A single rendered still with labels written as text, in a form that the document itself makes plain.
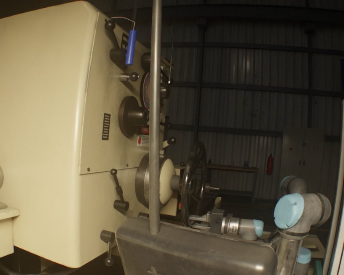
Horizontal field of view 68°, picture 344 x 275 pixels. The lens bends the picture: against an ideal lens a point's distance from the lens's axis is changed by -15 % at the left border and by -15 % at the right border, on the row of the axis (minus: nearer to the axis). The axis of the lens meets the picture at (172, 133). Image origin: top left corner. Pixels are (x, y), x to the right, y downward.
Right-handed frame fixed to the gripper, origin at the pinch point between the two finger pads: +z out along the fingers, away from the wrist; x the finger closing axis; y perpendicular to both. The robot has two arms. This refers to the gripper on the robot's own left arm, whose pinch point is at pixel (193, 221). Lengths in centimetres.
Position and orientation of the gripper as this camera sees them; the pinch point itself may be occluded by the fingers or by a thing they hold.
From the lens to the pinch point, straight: 133.1
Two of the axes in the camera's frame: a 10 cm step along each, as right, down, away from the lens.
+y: -3.0, 1.5, -9.4
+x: -0.3, 9.9, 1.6
